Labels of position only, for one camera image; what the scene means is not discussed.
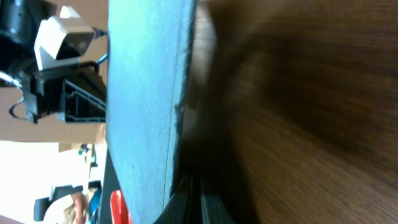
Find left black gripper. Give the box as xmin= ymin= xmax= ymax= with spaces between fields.
xmin=19 ymin=61 xmax=106 ymax=124

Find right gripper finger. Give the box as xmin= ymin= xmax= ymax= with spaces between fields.
xmin=155 ymin=175 xmax=235 ymax=224

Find red handled snips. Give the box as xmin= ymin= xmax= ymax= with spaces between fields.
xmin=110 ymin=190 xmax=133 ymax=224

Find dark green box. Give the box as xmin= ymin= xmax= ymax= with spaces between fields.
xmin=106 ymin=0 xmax=196 ymax=223

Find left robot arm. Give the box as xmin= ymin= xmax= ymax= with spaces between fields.
xmin=1 ymin=0 xmax=108 ymax=124

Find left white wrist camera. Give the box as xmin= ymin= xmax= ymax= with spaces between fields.
xmin=34 ymin=6 xmax=95 ymax=70

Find left blue cable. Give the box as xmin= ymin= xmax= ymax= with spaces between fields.
xmin=91 ymin=26 xmax=109 ymax=65

